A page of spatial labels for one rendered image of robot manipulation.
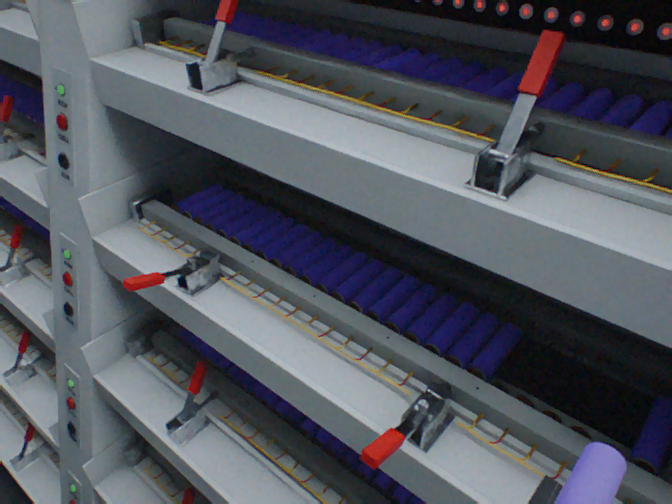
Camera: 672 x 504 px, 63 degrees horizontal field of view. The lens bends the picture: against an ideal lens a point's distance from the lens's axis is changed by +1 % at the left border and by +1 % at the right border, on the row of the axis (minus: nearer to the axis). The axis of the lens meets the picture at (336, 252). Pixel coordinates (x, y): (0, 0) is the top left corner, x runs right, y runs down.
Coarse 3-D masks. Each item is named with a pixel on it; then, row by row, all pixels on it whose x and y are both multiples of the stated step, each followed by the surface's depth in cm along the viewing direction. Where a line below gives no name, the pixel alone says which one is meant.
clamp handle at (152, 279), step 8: (192, 264) 52; (168, 272) 51; (176, 272) 51; (184, 272) 52; (192, 272) 52; (128, 280) 48; (136, 280) 48; (144, 280) 48; (152, 280) 49; (160, 280) 50; (128, 288) 47; (136, 288) 48
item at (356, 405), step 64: (128, 192) 62; (192, 192) 69; (128, 256) 58; (192, 256) 58; (448, 256) 53; (192, 320) 53; (256, 320) 50; (320, 384) 44; (384, 384) 44; (640, 384) 43; (448, 448) 39
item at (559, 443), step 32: (160, 224) 61; (192, 224) 58; (224, 256) 55; (256, 256) 54; (288, 288) 50; (320, 320) 49; (352, 320) 46; (384, 352) 44; (416, 352) 43; (480, 384) 41; (480, 416) 40; (512, 416) 38; (544, 416) 38; (544, 448) 38; (576, 448) 36; (640, 480) 34
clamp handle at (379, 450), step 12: (420, 408) 39; (408, 420) 38; (420, 420) 38; (396, 432) 36; (408, 432) 37; (372, 444) 34; (384, 444) 35; (396, 444) 35; (372, 456) 34; (384, 456) 34
